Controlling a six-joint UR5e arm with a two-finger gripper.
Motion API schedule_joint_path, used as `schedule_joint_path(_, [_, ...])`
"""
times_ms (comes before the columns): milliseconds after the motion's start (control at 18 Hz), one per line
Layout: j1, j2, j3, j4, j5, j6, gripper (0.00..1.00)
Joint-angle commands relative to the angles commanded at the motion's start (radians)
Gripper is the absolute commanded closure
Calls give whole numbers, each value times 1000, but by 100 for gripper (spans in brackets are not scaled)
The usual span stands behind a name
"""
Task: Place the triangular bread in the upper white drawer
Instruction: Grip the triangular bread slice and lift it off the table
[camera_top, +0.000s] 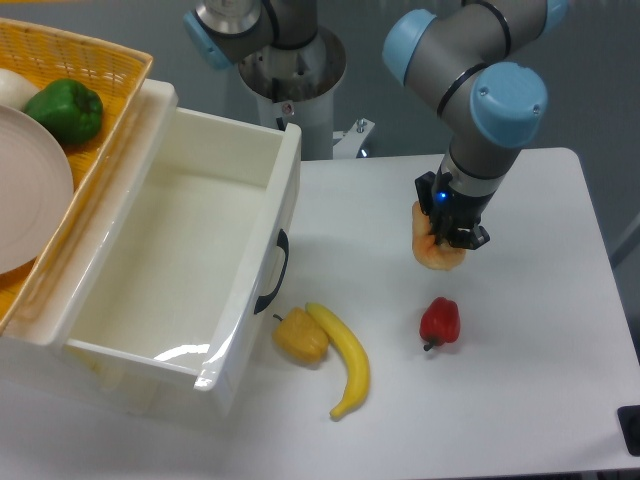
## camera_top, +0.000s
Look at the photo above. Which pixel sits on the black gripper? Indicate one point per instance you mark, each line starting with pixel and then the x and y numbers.
pixel 455 206

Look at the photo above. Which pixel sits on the orange triangle bread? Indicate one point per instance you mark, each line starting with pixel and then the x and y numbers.
pixel 425 249

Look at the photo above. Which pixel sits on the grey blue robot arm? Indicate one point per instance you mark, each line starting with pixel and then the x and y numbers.
pixel 459 66

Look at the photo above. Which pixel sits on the open white upper drawer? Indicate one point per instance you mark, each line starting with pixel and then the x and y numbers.
pixel 173 302

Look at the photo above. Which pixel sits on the white drawer cabinet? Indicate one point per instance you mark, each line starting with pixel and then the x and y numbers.
pixel 33 347

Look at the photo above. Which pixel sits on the red bell pepper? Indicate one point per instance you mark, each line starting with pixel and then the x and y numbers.
pixel 440 324

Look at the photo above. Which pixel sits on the yellow banana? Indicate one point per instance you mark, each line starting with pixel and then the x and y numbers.
pixel 353 355

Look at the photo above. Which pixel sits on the yellow bell pepper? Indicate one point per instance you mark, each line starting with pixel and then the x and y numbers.
pixel 301 337

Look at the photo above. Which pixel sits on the black device at table edge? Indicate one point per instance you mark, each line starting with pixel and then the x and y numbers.
pixel 629 420

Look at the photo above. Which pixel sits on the green bell pepper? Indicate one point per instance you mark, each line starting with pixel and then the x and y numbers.
pixel 71 112

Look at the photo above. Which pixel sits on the beige round plate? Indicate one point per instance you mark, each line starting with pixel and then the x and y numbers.
pixel 36 188

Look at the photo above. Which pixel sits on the yellow woven basket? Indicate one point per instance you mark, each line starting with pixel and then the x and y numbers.
pixel 116 73

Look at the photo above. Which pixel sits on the white onion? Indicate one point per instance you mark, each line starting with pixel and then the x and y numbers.
pixel 15 90

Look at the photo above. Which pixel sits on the black drawer handle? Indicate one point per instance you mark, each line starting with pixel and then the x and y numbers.
pixel 276 270

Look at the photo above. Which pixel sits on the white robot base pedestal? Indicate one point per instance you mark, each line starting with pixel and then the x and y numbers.
pixel 298 87

